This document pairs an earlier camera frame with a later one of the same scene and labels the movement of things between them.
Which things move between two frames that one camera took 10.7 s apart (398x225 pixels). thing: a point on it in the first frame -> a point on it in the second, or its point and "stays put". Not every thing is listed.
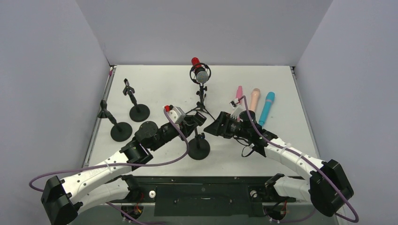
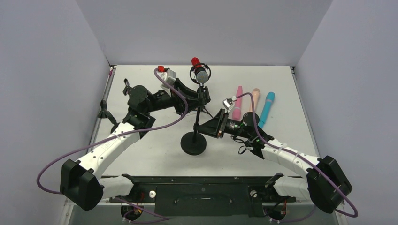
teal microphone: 269,100 stays put
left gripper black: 187,126 -> 182,89
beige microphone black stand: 120,131 stays put
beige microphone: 255,97 stays put
